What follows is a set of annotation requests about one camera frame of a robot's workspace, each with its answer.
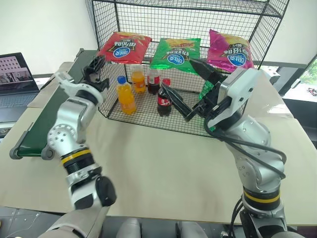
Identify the grey open laptop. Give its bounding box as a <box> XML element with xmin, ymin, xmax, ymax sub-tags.
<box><xmin>0</xmin><ymin>52</ymin><xmax>41</xmax><ymax>123</ymax></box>

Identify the orange soda bottle blue cap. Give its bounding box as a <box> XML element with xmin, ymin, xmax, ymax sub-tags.
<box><xmin>116</xmin><ymin>75</ymin><xmax>137</xmax><ymax>116</ymax></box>

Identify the cola bottle dark cap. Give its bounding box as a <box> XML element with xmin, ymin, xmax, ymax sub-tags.
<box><xmin>146</xmin><ymin>67</ymin><xmax>162</xmax><ymax>96</ymax></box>

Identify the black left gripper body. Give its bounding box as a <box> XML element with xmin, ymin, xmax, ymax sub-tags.
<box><xmin>82</xmin><ymin>64</ymin><xmax>103</xmax><ymax>88</ymax></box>

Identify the red chips bag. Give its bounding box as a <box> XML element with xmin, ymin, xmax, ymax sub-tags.
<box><xmin>97</xmin><ymin>31</ymin><xmax>153</xmax><ymax>66</ymax></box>

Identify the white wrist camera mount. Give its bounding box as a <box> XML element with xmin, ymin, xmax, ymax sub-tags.
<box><xmin>217</xmin><ymin>67</ymin><xmax>260</xmax><ymax>118</ymax></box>
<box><xmin>53</xmin><ymin>71</ymin><xmax>88</xmax><ymax>98</ymax></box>

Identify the black wire mesh rack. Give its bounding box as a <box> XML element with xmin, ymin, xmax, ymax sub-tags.
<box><xmin>85</xmin><ymin>0</ymin><xmax>291</xmax><ymax>138</ymax></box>

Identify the pink chips bag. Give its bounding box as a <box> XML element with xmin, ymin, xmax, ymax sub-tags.
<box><xmin>207</xmin><ymin>28</ymin><xmax>256</xmax><ymax>73</ymax></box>

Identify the grey rounded shape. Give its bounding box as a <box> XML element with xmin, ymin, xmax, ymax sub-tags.
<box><xmin>176</xmin><ymin>220</ymin><xmax>210</xmax><ymax>238</ymax></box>
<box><xmin>118</xmin><ymin>217</ymin><xmax>142</xmax><ymax>238</ymax></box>

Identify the green chips bag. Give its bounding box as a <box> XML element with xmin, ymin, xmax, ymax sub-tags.
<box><xmin>149</xmin><ymin>37</ymin><xmax>202</xmax><ymax>75</ymax></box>

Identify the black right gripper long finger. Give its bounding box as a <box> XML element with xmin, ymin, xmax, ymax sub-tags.
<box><xmin>161</xmin><ymin>85</ymin><xmax>197</xmax><ymax>122</ymax></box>

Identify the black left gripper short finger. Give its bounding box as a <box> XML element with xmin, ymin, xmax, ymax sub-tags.
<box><xmin>98</xmin><ymin>78</ymin><xmax>110</xmax><ymax>92</ymax></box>

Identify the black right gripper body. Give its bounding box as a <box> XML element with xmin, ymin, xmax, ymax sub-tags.
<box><xmin>190</xmin><ymin>71</ymin><xmax>228</xmax><ymax>118</ymax></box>

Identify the black right shoulder cable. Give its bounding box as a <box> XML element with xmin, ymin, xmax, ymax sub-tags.
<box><xmin>229</xmin><ymin>195</ymin><xmax>246</xmax><ymax>238</ymax></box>

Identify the green plastic bottle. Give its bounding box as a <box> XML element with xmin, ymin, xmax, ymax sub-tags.
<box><xmin>198</xmin><ymin>80</ymin><xmax>215</xmax><ymax>101</ymax></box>

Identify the cola bottle red cap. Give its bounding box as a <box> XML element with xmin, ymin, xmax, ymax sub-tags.
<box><xmin>157</xmin><ymin>78</ymin><xmax>174</xmax><ymax>118</ymax></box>

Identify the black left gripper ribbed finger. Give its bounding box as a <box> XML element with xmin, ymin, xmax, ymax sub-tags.
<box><xmin>86</xmin><ymin>56</ymin><xmax>106</xmax><ymax>74</ymax></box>

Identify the black side desk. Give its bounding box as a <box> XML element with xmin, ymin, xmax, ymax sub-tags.
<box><xmin>281</xmin><ymin>95</ymin><xmax>317</xmax><ymax>150</ymax></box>

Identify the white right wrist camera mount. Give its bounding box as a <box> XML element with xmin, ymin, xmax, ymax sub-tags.
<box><xmin>217</xmin><ymin>67</ymin><xmax>260</xmax><ymax>118</ymax></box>

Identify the brown cardboard sheet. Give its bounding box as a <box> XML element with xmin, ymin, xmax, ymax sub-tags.
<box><xmin>26</xmin><ymin>61</ymin><xmax>75</xmax><ymax>109</ymax></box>

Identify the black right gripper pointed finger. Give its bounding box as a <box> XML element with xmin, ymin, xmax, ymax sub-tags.
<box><xmin>189</xmin><ymin>59</ymin><xmax>219</xmax><ymax>83</ymax></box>

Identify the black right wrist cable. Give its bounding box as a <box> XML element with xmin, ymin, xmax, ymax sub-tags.
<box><xmin>203</xmin><ymin>98</ymin><xmax>287</xmax><ymax>179</ymax></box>

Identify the green conveyor belt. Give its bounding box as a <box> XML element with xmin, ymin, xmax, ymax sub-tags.
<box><xmin>9</xmin><ymin>48</ymin><xmax>100</xmax><ymax>161</ymax></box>

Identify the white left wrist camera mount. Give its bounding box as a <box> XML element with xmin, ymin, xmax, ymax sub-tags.
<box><xmin>53</xmin><ymin>71</ymin><xmax>88</xmax><ymax>98</ymax></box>

